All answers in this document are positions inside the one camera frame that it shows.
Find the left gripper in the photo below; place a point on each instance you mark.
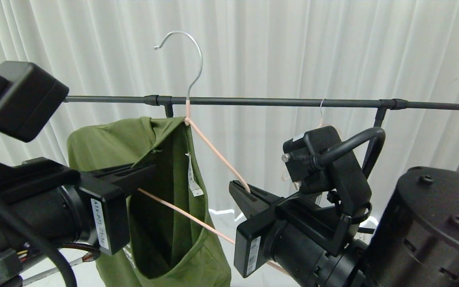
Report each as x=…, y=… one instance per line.
x=106, y=215

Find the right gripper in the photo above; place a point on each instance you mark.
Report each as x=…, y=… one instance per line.
x=293, y=255

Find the green long-sleeved shirt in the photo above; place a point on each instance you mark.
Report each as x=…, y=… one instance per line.
x=106, y=147

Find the pink clothes hanger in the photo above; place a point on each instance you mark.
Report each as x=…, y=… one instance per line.
x=213, y=149
x=322, y=115

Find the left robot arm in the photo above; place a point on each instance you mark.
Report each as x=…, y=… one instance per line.
x=4, y=263

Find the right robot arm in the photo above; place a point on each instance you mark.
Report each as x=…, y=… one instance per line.
x=432, y=231

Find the black clothes rack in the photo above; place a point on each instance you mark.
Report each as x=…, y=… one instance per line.
x=253, y=101

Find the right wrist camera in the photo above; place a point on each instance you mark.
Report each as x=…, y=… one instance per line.
x=333, y=167

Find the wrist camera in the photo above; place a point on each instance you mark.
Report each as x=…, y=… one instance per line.
x=22, y=99
x=333, y=167

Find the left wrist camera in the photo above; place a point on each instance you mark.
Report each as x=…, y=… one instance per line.
x=22, y=99

